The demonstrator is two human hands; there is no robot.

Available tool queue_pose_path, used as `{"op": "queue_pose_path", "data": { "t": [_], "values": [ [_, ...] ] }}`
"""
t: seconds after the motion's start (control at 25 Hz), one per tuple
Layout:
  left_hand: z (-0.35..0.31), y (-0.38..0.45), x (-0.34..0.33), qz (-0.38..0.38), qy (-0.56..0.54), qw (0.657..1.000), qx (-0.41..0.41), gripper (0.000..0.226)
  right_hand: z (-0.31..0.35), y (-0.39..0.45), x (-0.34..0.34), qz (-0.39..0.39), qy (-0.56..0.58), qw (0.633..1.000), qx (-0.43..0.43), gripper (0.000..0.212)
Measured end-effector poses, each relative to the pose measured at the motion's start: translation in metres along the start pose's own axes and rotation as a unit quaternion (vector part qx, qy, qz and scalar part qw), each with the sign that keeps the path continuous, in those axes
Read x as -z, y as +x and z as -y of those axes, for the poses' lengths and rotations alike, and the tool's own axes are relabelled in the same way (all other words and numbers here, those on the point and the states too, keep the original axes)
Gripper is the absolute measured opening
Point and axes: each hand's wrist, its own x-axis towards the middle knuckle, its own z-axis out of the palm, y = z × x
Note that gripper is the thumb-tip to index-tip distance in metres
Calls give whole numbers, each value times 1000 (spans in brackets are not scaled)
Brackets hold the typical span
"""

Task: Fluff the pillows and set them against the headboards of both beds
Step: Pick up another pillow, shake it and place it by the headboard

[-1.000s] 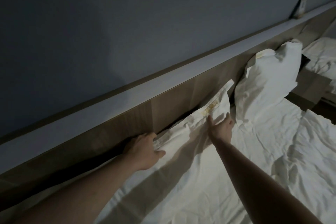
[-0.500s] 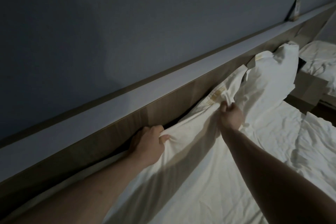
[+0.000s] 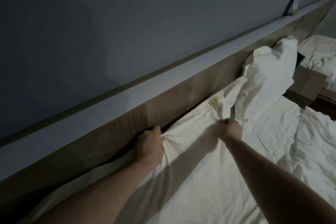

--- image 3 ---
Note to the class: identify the wooden headboard with ledge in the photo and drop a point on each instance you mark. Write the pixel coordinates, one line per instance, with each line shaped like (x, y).
(131, 116)

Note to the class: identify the gold sign card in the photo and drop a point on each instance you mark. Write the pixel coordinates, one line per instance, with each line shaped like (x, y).
(295, 4)

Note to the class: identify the person's left hand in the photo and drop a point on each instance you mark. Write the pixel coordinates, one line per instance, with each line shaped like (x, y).
(149, 146)

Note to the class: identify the wooden nightstand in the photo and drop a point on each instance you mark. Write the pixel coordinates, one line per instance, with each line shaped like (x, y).
(307, 84)

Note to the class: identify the white pillow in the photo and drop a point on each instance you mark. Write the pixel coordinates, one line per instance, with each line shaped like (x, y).
(189, 137)
(265, 79)

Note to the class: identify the white neighbouring bed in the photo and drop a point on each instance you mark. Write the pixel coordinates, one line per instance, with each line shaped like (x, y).
(320, 53)

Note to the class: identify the person's right hand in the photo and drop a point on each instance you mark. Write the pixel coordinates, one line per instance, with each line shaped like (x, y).
(231, 129)

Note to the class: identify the white wrinkled duvet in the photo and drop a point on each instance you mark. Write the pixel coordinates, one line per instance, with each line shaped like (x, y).
(315, 153)

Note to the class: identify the person's right forearm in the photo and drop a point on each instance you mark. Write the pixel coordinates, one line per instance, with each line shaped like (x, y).
(275, 184)

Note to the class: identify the person's left forearm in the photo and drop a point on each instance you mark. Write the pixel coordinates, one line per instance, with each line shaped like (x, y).
(105, 195)

